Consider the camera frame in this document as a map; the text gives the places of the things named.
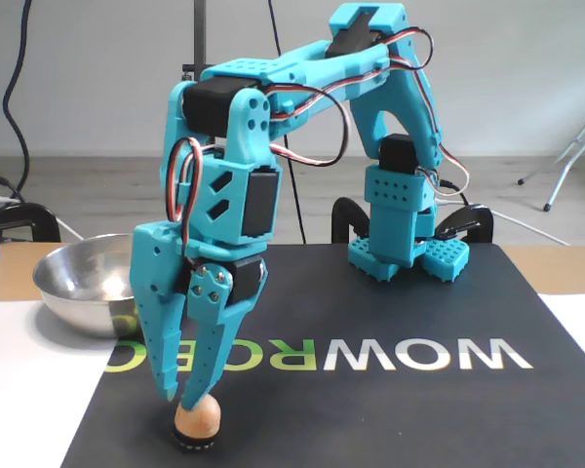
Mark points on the black table clamp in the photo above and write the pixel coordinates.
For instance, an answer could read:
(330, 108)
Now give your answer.
(39, 214)
(341, 214)
(478, 219)

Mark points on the metal bowl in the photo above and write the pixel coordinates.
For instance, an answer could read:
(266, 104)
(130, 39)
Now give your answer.
(78, 292)

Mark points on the black camera stand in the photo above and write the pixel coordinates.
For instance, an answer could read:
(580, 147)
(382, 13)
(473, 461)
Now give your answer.
(200, 29)

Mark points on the tan ball with black base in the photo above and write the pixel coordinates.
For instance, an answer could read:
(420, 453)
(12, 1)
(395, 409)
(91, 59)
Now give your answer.
(202, 421)

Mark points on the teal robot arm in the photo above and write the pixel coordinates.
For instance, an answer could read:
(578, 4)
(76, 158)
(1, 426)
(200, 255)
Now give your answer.
(395, 224)

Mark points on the white metal stand legs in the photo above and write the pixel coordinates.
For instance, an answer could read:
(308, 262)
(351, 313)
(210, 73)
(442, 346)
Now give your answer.
(560, 180)

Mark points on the black mat with WOWROBO print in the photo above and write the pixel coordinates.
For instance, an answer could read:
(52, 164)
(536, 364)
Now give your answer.
(370, 429)

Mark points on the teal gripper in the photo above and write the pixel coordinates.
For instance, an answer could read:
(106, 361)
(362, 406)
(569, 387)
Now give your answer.
(157, 273)

